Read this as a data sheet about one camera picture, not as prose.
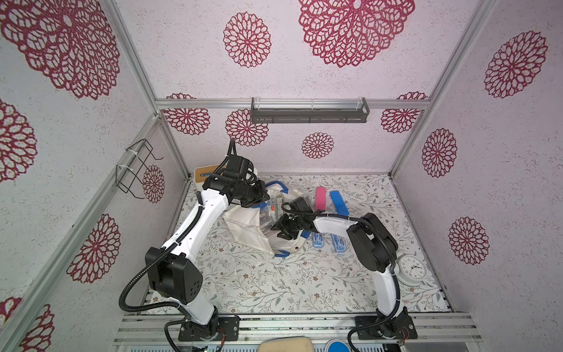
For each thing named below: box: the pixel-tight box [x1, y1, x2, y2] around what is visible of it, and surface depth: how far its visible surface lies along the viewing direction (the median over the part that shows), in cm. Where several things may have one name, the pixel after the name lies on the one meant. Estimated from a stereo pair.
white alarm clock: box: [393, 254, 428, 286], surface depth 85 cm
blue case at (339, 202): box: [329, 190, 350, 217], surface depth 112 cm
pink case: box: [315, 186, 328, 211], surface depth 113 cm
